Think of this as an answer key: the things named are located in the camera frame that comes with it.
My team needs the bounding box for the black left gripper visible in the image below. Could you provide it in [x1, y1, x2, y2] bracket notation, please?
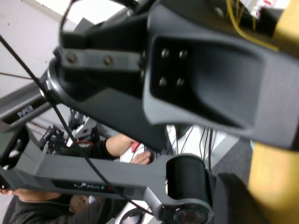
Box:
[61, 13, 167, 150]

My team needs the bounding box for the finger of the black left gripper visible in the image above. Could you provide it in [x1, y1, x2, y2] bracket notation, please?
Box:
[142, 4, 299, 150]
[161, 0, 236, 24]

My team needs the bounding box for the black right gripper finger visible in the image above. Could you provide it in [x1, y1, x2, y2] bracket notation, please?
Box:
[216, 173, 266, 224]

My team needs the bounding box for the yellow plastic dustpan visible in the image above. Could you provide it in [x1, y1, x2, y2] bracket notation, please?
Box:
[248, 0, 299, 224]

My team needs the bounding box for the person forearm with black sleeve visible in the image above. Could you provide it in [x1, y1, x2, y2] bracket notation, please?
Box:
[65, 134, 141, 161]

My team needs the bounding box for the bare person hand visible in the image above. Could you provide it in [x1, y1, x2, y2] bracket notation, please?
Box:
[132, 151, 152, 165]

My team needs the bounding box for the black box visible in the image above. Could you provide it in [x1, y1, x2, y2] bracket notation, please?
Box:
[238, 7, 285, 38]

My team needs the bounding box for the white lab machine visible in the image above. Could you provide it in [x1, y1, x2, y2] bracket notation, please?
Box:
[67, 109, 99, 140]

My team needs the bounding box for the black metal device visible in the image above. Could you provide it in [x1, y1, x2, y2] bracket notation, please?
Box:
[39, 126, 65, 154]

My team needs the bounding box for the person in dark shirt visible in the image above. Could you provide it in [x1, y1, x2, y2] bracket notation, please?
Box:
[0, 188, 91, 224]

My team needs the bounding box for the thin yellow cable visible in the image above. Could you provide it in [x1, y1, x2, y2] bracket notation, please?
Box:
[228, 0, 280, 52]

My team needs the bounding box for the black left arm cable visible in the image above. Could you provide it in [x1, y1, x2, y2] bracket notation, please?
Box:
[57, 0, 79, 35]

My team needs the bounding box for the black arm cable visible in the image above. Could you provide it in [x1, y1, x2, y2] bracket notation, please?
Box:
[0, 34, 150, 213]
[57, 0, 79, 35]

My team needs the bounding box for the black hanging cable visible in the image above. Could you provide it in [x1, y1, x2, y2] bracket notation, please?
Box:
[200, 127, 215, 171]
[176, 126, 194, 159]

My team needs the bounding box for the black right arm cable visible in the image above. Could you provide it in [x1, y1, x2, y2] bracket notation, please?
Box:
[0, 34, 150, 213]

